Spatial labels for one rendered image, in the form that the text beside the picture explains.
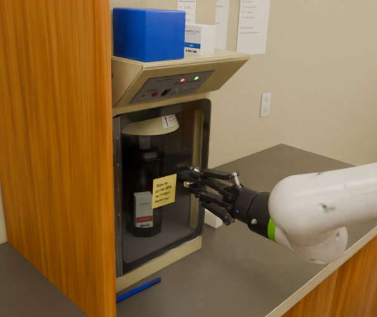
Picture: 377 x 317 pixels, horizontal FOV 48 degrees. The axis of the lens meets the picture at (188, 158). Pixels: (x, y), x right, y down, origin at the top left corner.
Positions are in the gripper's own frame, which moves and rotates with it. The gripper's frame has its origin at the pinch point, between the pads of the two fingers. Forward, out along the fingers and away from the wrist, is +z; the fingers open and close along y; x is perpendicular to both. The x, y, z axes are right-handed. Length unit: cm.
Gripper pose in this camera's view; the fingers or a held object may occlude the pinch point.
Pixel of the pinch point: (190, 180)
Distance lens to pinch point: 105.5
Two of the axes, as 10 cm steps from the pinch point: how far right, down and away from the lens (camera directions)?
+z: -7.1, -2.8, 6.5
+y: 0.4, -9.3, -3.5
